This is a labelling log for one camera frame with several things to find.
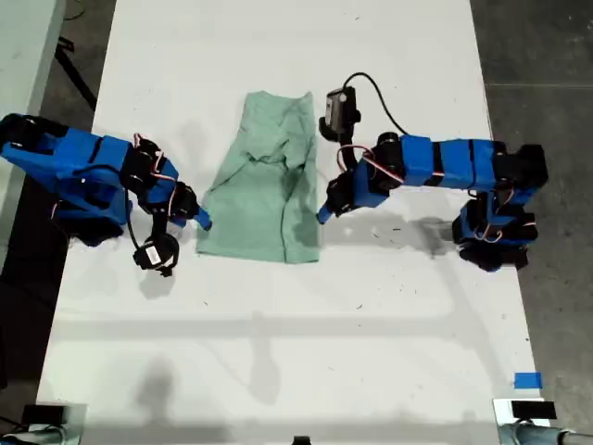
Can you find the pale green T-shirt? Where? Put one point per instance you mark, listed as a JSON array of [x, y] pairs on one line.
[[259, 208]]

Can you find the blue tape strip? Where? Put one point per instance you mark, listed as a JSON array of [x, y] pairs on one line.
[[528, 380]]

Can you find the black stand bar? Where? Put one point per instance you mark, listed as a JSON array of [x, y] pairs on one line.
[[76, 79]]

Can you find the blue and black arm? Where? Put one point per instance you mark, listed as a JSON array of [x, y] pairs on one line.
[[83, 157], [445, 162]]

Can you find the short black camera stalk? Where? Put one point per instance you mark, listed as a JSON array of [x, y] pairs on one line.
[[345, 141], [161, 225]]

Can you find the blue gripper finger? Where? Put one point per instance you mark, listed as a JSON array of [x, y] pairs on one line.
[[328, 215], [201, 222], [323, 211], [206, 219]]

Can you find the black camera box white label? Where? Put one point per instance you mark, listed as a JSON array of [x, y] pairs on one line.
[[153, 255]]

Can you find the small black box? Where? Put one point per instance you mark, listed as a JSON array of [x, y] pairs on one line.
[[533, 409], [44, 412]]

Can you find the pale side table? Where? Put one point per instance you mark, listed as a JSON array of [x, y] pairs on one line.
[[23, 46]]

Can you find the small black block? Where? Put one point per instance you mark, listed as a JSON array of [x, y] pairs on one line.
[[301, 440]]

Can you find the black camera box grey face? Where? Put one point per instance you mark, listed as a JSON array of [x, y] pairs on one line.
[[337, 111]]

